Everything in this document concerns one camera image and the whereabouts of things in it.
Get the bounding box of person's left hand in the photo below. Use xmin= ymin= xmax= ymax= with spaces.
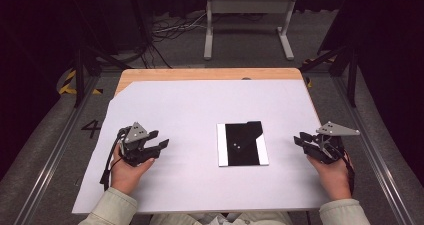
xmin=110 ymin=150 xmax=156 ymax=196

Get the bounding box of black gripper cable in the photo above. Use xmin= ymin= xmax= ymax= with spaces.
xmin=342 ymin=149 xmax=356 ymax=197
xmin=99 ymin=127 xmax=132 ymax=191

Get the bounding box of black metal stand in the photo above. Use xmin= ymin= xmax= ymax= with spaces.
xmin=300 ymin=0 xmax=361 ymax=109
xmin=71 ymin=0 xmax=174 ymax=109

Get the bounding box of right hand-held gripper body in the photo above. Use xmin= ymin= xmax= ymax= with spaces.
xmin=306 ymin=120 xmax=361 ymax=165

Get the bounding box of white metal stand frame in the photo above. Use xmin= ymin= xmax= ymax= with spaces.
xmin=203 ymin=0 xmax=299 ymax=61

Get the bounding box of yellow black hazard tape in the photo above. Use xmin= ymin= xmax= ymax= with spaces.
xmin=58 ymin=69 xmax=104 ymax=96
xmin=301 ymin=57 xmax=336 ymax=89

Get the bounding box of black glass panel white border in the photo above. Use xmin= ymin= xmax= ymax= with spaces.
xmin=216 ymin=120 xmax=270 ymax=168

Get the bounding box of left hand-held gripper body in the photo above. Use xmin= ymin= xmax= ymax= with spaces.
xmin=116 ymin=121 xmax=160 ymax=168

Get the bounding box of bundle of floor cables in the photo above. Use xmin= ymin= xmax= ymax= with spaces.
xmin=151 ymin=12 xmax=208 ymax=42

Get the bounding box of person's torso clothing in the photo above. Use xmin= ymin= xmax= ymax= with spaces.
xmin=149 ymin=211 xmax=294 ymax=225

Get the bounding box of large white paper sheet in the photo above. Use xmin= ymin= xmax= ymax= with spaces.
xmin=71 ymin=79 xmax=331 ymax=215

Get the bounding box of person's right hand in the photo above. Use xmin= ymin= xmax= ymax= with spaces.
xmin=306 ymin=152 xmax=353 ymax=202

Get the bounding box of aluminium floor rail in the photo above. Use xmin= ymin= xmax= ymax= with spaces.
xmin=12 ymin=76 xmax=100 ymax=225
xmin=332 ymin=76 xmax=416 ymax=225

